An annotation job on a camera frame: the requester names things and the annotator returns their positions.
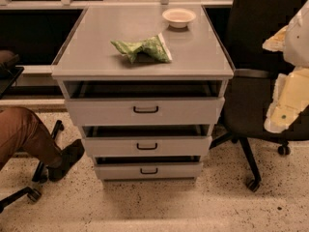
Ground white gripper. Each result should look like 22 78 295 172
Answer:
262 26 309 133

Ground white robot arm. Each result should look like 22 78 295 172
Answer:
263 0 309 133

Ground grey drawer cabinet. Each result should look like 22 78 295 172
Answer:
52 5 234 181

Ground grey bottom drawer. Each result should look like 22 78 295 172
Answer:
95 156 203 181

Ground black office chair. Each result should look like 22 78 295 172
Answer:
211 0 309 191

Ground white bowl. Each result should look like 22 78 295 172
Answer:
162 8 196 29

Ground green chip bag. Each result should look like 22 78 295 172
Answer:
111 34 172 64

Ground black shoe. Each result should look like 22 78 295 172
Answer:
47 139 85 182

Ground person leg brown trousers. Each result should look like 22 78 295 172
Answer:
0 107 62 169

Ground dark desk edge left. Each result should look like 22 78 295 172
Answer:
0 50 24 99

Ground black chair base left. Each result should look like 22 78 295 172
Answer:
0 119 65 214

